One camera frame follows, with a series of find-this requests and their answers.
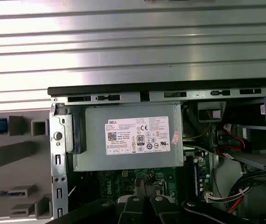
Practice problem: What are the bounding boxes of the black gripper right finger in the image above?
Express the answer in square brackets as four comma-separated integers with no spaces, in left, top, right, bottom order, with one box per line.
[146,179,185,224]

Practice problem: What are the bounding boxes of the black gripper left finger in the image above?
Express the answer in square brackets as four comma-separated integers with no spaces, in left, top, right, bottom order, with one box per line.
[118,178,147,224]

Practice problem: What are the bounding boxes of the CPU socket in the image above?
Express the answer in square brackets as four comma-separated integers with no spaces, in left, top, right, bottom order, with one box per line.
[133,176,175,201]

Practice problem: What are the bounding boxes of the green motherboard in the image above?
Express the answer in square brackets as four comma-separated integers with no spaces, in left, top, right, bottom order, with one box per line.
[67,149,214,224]

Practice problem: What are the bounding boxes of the black RAM slot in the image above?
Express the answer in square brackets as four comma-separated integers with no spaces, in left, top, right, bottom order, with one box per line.
[183,156,196,203]

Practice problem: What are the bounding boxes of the installed RAM stick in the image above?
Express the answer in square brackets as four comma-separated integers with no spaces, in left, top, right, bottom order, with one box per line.
[193,160,201,198]

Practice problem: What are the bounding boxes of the grey power supply unit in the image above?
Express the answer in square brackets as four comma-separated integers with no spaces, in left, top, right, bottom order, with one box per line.
[73,103,185,173]

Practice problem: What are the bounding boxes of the black open PC case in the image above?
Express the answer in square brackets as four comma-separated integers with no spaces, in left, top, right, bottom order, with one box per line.
[47,81,266,224]

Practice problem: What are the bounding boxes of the grey parts rack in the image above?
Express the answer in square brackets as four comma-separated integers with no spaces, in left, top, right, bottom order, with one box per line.
[0,109,53,221]

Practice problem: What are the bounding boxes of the black wire bundle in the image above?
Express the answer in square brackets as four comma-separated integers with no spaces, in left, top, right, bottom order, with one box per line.
[226,169,266,212]

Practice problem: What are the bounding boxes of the red drive wire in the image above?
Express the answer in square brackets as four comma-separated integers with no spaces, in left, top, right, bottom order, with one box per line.
[217,136,246,160]

